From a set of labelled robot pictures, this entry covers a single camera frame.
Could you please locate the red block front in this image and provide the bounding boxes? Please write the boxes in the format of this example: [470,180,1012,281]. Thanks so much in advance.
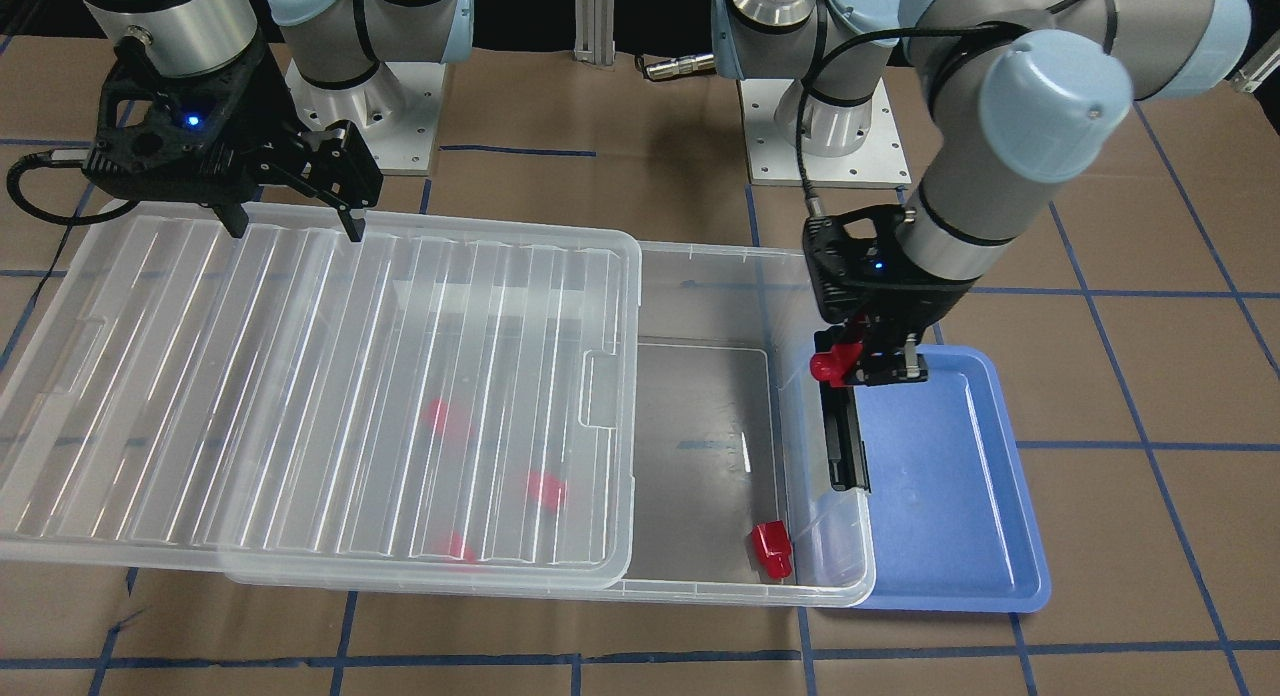
[436,531,480,567]

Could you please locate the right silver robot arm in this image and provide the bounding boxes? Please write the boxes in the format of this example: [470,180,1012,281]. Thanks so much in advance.
[81,0,475,242]

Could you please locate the silver cable connector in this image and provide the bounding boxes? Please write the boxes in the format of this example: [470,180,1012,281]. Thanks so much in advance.
[634,52,716,84]

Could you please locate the blue plastic tray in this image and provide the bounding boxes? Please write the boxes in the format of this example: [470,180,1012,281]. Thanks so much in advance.
[856,345,1052,614]

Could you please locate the aluminium frame post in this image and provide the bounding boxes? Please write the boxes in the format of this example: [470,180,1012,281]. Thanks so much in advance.
[572,0,616,68]

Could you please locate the clear plastic storage box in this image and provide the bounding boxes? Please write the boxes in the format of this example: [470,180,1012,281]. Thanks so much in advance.
[207,232,876,606]

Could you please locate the black box latch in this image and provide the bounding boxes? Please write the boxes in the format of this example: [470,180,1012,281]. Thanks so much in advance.
[818,383,870,494]

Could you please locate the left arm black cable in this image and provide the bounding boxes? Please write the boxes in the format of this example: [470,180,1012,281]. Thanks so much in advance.
[794,0,1111,219]

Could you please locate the clear plastic box lid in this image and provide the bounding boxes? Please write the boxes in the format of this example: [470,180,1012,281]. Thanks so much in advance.
[1,203,643,596]

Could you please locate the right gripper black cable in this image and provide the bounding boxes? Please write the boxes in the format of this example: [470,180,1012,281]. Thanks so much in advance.
[5,148,136,226]

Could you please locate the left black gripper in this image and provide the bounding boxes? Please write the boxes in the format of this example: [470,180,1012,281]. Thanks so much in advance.
[803,203,975,386]

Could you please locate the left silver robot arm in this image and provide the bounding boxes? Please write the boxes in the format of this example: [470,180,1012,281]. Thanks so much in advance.
[712,0,1253,389]

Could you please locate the red block upper middle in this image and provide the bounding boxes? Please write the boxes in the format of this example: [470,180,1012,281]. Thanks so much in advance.
[420,397,474,441]

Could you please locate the red block centre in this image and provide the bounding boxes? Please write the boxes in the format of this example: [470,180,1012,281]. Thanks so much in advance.
[526,471,568,514]

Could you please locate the red block near latch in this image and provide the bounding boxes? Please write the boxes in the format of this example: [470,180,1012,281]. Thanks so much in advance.
[749,519,794,581]

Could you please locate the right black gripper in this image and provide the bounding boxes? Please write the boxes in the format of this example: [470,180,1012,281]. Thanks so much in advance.
[84,35,384,242]

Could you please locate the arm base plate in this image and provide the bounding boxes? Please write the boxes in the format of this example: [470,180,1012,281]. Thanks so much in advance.
[737,78,913,189]
[285,61,449,177]

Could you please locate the red block from tray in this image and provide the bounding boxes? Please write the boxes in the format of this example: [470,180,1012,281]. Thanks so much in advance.
[809,342,864,389]

